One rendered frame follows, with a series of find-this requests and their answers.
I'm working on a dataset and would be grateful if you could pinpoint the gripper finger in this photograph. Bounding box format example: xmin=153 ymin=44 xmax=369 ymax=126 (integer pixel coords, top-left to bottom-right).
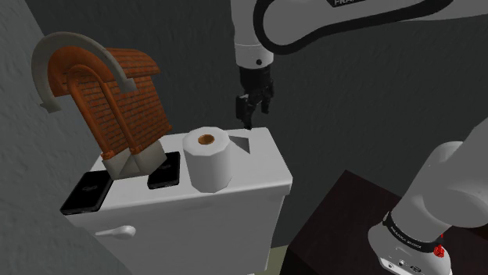
xmin=235 ymin=93 xmax=257 ymax=131
xmin=257 ymin=86 xmax=275 ymax=115

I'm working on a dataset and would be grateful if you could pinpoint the white toilet paper roll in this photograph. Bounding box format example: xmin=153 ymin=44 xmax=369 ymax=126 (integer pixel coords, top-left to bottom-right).
xmin=181 ymin=126 xmax=234 ymax=194

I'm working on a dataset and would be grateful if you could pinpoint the black phone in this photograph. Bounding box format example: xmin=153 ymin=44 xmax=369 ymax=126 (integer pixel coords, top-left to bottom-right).
xmin=59 ymin=170 xmax=114 ymax=216
xmin=146 ymin=151 xmax=181 ymax=190

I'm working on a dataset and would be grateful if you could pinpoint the brick arch figure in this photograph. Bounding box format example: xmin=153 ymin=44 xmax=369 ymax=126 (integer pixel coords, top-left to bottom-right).
xmin=30 ymin=31 xmax=174 ymax=180

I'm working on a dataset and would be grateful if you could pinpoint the dark robot stand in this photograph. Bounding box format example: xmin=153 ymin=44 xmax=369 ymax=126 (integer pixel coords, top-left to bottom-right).
xmin=279 ymin=170 xmax=488 ymax=275

